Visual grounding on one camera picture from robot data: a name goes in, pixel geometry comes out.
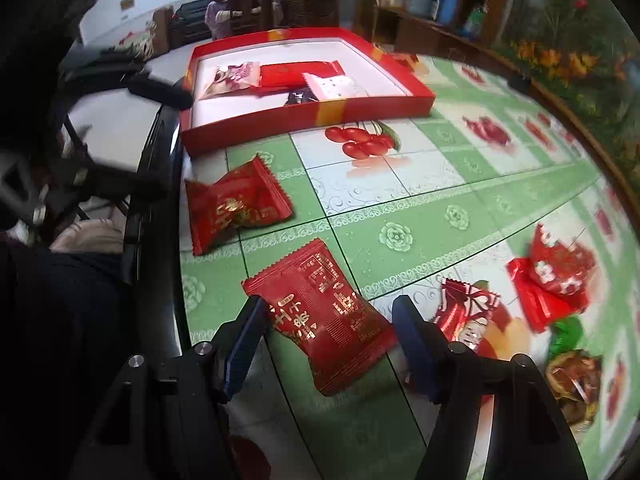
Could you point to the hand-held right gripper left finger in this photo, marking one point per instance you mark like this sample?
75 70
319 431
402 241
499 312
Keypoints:
245 345

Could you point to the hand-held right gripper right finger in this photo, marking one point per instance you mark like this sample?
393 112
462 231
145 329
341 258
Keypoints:
415 350

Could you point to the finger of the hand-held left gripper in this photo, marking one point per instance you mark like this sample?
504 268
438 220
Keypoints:
160 92

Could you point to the red snack packet gold print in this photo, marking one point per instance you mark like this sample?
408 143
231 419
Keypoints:
320 310

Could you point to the red gift box tray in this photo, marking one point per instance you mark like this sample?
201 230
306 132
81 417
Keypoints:
305 120

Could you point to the green snack packet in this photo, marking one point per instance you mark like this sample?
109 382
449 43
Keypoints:
566 335

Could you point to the red white striped snack packet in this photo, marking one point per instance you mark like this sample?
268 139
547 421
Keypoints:
465 315

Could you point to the wooden chair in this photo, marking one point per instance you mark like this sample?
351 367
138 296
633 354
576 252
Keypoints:
161 30

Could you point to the pink snack packet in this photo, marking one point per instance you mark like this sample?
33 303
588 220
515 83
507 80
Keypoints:
234 79

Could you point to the dark sofa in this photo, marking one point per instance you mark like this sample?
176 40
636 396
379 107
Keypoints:
192 20

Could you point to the plain red snack packet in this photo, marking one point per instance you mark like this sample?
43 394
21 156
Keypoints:
540 305

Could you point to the crumpled red snack packet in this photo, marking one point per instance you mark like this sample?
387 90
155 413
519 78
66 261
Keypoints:
235 202

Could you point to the long red snack packet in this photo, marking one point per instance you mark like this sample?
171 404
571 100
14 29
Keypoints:
295 74

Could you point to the dark snack packet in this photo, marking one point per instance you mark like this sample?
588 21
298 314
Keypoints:
299 96

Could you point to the green fruit print tablecloth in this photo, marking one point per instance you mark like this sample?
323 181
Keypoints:
425 200

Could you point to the brown snack packet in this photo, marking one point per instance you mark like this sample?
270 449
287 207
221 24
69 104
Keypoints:
575 382

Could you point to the red snack packet white print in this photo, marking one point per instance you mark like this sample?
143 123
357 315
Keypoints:
560 260

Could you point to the person's dark trousers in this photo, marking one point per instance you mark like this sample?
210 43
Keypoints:
55 360

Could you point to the wooden cabinet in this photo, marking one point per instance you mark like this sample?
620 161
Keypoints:
415 25

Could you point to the black binder clip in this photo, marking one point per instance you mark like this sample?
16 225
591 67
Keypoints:
520 81

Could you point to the blue bag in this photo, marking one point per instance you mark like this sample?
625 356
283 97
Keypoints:
448 4

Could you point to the green plastic bottle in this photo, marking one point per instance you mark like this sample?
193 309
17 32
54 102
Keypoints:
475 22

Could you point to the floral wall mural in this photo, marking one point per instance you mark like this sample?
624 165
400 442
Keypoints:
570 25

